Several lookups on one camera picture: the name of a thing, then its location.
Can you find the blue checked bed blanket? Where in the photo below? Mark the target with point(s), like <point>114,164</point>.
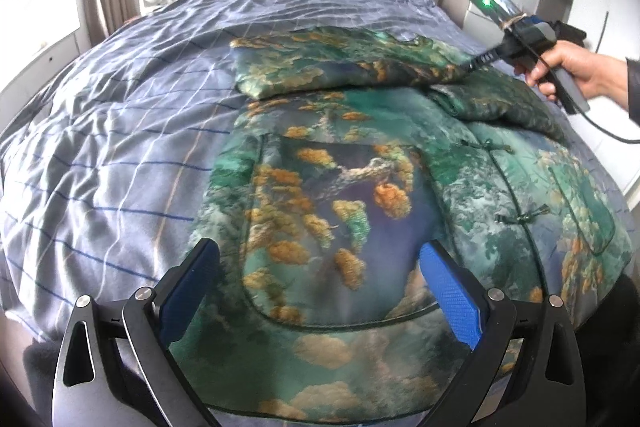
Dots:
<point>125,107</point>

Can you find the green printed padded jacket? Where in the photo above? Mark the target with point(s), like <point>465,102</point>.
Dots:
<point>350,157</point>

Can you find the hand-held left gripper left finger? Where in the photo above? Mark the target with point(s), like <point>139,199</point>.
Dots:
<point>187,297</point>

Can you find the person's right hand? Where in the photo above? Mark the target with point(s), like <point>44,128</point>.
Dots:
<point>595,72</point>

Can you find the grey white desk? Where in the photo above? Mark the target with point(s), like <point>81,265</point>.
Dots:
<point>455,2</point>

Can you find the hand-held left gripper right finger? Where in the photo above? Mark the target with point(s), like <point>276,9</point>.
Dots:
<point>452,297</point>

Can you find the person's right forearm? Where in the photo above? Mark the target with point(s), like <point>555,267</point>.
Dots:
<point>634,92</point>

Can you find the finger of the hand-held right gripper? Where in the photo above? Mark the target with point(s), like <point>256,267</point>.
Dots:
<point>482,59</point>

